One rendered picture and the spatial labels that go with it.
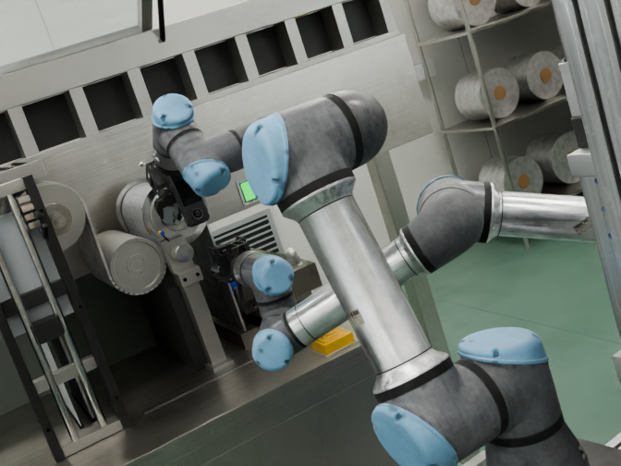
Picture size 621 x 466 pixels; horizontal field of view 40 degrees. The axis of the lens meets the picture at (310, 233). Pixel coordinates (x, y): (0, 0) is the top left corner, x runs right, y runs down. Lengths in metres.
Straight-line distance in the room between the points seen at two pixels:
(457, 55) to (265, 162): 4.41
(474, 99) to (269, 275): 3.52
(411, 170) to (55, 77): 3.40
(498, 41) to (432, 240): 4.28
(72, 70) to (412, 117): 0.97
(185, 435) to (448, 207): 0.65
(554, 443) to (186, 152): 0.79
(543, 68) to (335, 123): 4.15
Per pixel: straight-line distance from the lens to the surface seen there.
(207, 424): 1.69
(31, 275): 1.75
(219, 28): 2.32
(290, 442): 1.80
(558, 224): 1.65
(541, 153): 5.39
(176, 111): 1.58
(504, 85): 5.12
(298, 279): 1.98
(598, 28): 1.12
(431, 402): 1.15
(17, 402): 2.24
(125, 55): 2.24
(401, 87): 2.53
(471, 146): 5.55
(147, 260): 1.90
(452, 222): 1.50
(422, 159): 5.34
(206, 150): 1.56
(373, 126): 1.23
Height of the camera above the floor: 1.53
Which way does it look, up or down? 13 degrees down
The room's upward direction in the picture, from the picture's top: 18 degrees counter-clockwise
